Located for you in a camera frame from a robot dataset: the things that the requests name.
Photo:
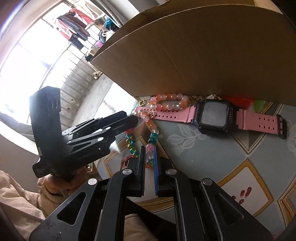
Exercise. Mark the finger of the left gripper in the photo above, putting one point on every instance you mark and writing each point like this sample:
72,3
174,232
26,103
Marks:
110,131
103,122

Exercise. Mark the floral patterned tablecloth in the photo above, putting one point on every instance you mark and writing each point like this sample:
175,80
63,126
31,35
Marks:
255,169

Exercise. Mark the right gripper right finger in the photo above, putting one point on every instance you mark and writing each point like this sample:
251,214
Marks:
162,181

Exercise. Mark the pink strap digital watch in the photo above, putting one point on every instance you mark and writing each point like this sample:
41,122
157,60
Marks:
216,117

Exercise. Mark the brown cardboard box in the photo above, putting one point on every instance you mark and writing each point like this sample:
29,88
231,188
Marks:
231,48

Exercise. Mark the hanging clothes on rack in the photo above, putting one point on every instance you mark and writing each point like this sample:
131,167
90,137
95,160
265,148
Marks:
82,31

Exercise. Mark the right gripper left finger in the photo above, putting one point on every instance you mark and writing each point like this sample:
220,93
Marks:
136,181

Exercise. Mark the person's left hand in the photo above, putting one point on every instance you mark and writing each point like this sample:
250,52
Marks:
62,182

